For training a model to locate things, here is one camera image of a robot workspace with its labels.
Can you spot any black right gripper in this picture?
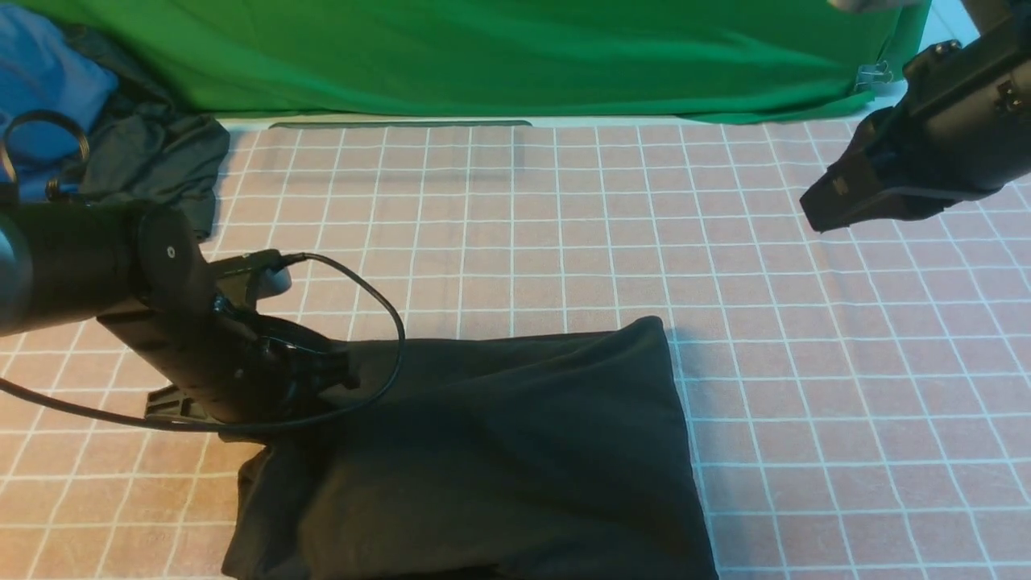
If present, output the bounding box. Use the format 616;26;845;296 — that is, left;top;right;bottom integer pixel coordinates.
800;8;1030;234

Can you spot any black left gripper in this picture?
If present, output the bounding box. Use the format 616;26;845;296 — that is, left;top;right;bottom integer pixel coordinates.
98;206;358;438

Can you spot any dark gray long-sleeve shirt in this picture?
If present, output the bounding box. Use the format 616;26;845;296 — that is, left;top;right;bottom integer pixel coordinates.
222;317;718;579

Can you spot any gray left robot arm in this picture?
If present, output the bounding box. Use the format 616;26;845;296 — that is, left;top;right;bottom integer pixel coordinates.
2;202;358;439

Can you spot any metal binder clip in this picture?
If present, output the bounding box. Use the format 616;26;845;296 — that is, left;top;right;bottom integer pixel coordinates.
853;61;894;93

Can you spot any dark teal crumpled garment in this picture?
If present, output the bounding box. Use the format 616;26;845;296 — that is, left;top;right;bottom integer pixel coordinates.
64;25;230;241

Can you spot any green backdrop cloth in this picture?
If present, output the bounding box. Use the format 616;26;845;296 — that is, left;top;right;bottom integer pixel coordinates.
16;0;934;125

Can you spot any pink grid tablecloth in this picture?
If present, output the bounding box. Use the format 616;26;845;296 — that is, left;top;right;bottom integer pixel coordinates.
0;120;1031;580

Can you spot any blue crumpled garment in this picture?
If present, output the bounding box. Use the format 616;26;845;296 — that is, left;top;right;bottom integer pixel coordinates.
1;3;118;203

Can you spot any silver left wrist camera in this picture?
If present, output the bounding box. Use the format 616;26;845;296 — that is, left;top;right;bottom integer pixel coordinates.
210;249;293;311

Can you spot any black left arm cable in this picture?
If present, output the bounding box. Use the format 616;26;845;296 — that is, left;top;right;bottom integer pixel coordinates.
0;109;406;434

